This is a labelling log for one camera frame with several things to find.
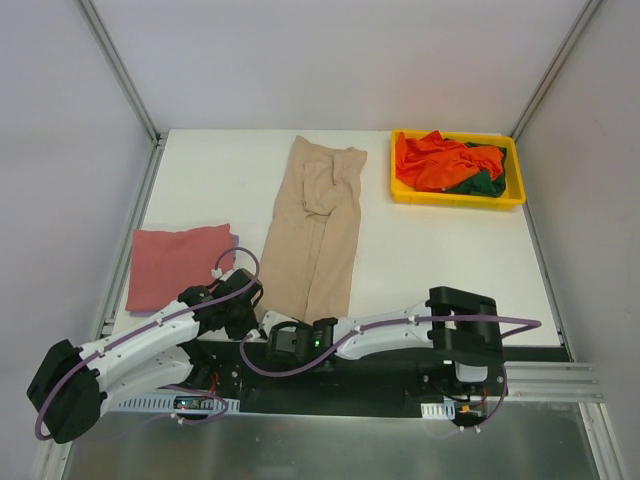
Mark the folded red t shirt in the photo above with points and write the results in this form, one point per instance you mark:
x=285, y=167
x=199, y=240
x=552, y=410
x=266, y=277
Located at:
x=170, y=265

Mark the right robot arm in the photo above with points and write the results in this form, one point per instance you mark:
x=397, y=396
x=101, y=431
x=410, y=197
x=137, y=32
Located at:
x=451, y=325

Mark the yellow plastic bin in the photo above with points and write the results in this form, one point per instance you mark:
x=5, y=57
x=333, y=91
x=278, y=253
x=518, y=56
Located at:
x=514, y=195

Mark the aluminium frame rail left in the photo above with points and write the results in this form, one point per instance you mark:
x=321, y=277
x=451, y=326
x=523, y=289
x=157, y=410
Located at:
x=105, y=317

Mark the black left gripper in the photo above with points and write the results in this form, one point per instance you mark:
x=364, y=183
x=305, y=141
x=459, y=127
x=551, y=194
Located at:
x=240, y=325

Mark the folded purple t shirt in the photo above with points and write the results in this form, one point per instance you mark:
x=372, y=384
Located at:
x=236, y=240

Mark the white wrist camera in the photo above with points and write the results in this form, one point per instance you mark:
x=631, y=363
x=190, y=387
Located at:
x=272, y=318
x=219, y=274

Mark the beige t shirt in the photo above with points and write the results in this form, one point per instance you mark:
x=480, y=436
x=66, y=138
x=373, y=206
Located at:
x=309, y=253

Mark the left perforated cable tray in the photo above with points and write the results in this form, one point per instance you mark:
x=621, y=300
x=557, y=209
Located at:
x=175, y=402

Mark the aluminium frame post left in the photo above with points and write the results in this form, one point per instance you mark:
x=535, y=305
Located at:
x=109, y=50

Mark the orange t shirt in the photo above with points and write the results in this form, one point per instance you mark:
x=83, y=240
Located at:
x=432, y=162

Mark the aluminium frame rail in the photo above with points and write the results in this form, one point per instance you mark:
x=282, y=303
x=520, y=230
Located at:
x=563, y=382
x=105, y=317

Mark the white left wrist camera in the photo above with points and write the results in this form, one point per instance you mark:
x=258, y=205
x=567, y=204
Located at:
x=219, y=274

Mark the green t shirt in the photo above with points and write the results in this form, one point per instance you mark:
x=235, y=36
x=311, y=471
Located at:
x=483, y=183

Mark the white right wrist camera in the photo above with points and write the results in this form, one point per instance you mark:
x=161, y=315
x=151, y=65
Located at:
x=272, y=318

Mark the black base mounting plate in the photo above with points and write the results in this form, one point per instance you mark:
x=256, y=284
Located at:
x=389, y=384

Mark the perforated cable tray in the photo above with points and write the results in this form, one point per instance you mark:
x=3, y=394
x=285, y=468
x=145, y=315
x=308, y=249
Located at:
x=175, y=402
x=438, y=411

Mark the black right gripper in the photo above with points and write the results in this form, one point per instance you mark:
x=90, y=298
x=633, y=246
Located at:
x=282, y=341

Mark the right perforated cable tray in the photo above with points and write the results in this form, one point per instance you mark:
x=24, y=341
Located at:
x=438, y=411

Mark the aluminium frame post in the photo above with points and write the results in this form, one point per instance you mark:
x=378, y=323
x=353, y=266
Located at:
x=109, y=50
x=578, y=29

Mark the aluminium front frame rail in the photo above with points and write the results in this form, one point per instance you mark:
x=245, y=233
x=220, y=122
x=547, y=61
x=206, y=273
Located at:
x=563, y=382

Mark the aluminium frame post right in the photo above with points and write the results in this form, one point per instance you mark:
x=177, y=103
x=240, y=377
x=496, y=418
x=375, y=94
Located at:
x=578, y=29

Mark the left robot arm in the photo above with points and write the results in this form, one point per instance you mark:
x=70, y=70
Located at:
x=75, y=386

